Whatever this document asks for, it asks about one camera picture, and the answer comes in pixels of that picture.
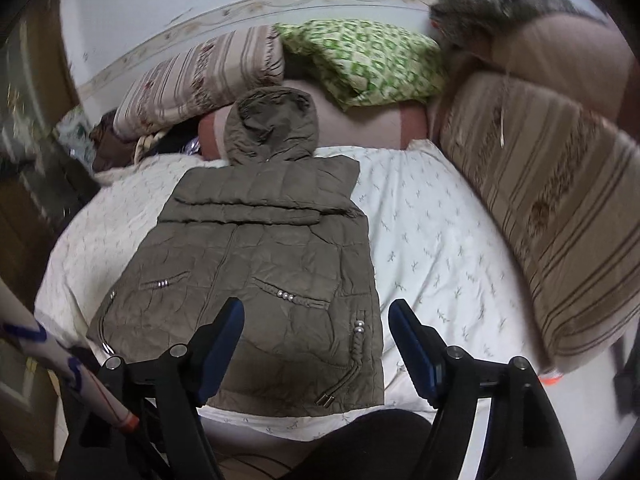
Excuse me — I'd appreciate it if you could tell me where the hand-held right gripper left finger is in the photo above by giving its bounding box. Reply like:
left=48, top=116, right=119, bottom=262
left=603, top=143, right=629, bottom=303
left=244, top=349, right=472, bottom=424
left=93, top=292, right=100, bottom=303
left=60, top=297, right=246, bottom=480

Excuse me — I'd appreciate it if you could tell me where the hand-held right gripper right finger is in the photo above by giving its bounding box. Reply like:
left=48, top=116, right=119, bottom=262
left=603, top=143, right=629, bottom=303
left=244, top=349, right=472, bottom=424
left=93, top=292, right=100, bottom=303
left=388, top=299, right=581, bottom=480

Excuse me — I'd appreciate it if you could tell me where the olive hooded puffer jacket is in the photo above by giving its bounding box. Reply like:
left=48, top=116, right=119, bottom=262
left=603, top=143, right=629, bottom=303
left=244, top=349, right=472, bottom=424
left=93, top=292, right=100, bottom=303
left=86, top=87, right=385, bottom=418

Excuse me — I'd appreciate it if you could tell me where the white leaf print bedsheet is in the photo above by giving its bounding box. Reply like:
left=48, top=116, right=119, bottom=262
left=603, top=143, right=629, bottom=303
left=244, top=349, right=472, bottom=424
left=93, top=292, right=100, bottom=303
left=32, top=142, right=551, bottom=443

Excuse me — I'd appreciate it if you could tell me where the person's leg in black trousers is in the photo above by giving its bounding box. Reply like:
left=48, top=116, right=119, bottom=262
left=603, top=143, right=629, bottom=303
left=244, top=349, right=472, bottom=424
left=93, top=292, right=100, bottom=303
left=200, top=407, right=436, bottom=480

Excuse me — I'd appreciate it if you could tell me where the dark wooden cabinet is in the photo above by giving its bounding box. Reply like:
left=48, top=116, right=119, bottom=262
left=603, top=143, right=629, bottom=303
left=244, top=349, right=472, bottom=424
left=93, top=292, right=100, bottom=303
left=0, top=10, right=101, bottom=311

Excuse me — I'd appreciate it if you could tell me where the beige striped cushion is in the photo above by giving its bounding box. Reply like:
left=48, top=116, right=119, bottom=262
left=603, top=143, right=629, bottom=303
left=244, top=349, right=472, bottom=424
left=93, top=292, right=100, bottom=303
left=432, top=70, right=640, bottom=373

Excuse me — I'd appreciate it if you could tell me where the dark clothing pile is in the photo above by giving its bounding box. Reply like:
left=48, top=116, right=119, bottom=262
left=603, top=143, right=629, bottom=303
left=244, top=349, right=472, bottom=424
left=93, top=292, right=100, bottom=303
left=155, top=130, right=201, bottom=158

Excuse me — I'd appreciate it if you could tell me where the brown cloth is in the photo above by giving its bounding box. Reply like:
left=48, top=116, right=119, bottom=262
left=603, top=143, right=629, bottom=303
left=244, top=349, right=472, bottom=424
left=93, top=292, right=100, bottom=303
left=90, top=110, right=138, bottom=173

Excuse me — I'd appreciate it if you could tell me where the cream cloth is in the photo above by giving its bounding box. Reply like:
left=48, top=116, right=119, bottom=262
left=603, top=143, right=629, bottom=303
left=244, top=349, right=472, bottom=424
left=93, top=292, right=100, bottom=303
left=134, top=132, right=168, bottom=163

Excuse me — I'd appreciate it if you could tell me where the floral plastic bag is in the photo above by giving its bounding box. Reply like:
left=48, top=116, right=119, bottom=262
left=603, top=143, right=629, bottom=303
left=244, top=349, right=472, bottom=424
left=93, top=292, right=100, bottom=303
left=55, top=107, right=101, bottom=161

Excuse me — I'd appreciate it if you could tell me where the pink pillow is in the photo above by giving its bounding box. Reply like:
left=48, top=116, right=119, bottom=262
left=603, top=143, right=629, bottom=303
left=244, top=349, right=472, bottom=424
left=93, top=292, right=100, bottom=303
left=197, top=79, right=431, bottom=163

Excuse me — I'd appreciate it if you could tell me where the striped floral pillow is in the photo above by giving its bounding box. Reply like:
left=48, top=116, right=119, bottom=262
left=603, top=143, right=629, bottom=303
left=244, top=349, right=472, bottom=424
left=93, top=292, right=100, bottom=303
left=112, top=25, right=286, bottom=141

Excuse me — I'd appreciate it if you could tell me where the green patterned blanket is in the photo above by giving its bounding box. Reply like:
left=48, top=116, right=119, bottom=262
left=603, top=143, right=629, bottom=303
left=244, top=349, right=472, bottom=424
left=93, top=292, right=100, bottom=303
left=275, top=19, right=446, bottom=113

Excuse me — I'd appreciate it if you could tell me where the grey knitted cloth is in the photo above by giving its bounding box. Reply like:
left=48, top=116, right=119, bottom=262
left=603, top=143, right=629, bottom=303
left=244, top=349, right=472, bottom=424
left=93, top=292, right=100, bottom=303
left=430, top=0, right=611, bottom=51

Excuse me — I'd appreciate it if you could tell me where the thin black cable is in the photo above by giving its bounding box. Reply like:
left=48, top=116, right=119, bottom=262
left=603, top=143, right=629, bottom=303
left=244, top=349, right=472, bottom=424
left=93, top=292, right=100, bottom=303
left=225, top=452, right=286, bottom=480

